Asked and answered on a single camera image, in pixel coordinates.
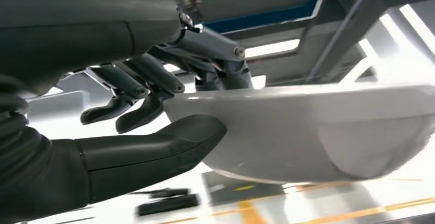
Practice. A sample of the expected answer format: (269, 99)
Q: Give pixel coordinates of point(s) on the black flat object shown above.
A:
(163, 193)

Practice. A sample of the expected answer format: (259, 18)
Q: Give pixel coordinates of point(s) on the blue overhead beam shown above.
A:
(272, 17)

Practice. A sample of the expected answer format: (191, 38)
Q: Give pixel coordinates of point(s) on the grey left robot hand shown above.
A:
(85, 29)

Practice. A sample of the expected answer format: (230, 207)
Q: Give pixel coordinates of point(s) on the ceiling light panel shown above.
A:
(272, 48)
(418, 25)

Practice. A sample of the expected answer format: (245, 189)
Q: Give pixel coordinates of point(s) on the black bag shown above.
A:
(168, 204)

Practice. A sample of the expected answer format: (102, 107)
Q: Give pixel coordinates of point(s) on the left arm ribbed grey sleeve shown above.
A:
(27, 168)

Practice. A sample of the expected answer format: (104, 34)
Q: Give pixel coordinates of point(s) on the aluminium overhead rail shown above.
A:
(343, 27)

